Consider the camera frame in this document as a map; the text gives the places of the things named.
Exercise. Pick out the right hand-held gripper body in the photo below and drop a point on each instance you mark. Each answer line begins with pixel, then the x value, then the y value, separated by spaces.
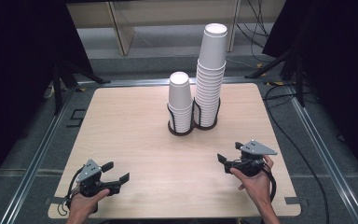
pixel 256 148

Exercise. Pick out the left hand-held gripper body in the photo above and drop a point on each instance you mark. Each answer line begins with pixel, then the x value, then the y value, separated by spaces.
pixel 88 172

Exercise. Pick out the black double cup holder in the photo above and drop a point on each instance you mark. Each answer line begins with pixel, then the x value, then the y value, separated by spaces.
pixel 199 126

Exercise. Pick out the tall stack of cups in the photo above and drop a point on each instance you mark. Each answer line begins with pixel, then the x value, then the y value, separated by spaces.
pixel 208 93

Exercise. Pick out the person's left hand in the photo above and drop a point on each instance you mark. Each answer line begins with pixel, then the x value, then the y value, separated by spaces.
pixel 80 205

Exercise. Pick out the person's right hand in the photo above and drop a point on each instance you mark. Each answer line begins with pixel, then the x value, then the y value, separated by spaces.
pixel 259 186

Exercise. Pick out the grey tape strip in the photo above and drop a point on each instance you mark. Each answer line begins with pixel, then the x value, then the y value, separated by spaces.
pixel 295 201
pixel 54 200

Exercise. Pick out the yellow tape piece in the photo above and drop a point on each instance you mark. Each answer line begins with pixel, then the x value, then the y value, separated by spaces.
pixel 275 83
pixel 259 65
pixel 82 90

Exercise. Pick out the black tripod stand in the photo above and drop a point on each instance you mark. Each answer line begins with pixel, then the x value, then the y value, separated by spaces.
pixel 57 87
pixel 298 77

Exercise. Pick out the white object on floor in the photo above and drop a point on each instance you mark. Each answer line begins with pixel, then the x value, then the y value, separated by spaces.
pixel 48 92

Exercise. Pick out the black curtain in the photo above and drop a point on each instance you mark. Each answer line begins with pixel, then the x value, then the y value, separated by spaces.
pixel 18 77
pixel 345 77

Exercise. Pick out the light wooden shelf unit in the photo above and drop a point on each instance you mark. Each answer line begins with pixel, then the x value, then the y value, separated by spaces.
pixel 124 28

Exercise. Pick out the metal floor rail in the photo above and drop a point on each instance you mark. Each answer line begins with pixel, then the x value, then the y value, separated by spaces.
pixel 34 161
pixel 326 161
pixel 130 82

